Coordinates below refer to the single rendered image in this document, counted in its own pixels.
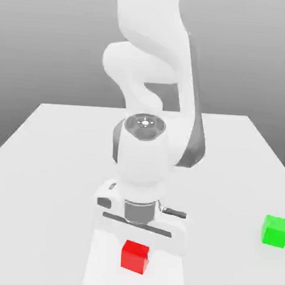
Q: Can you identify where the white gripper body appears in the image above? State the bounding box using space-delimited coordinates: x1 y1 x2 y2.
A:
91 207 188 256

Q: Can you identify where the small red cube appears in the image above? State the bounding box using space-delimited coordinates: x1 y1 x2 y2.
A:
120 239 150 276

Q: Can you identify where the small green cube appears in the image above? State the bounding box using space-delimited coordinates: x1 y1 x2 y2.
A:
260 214 285 249

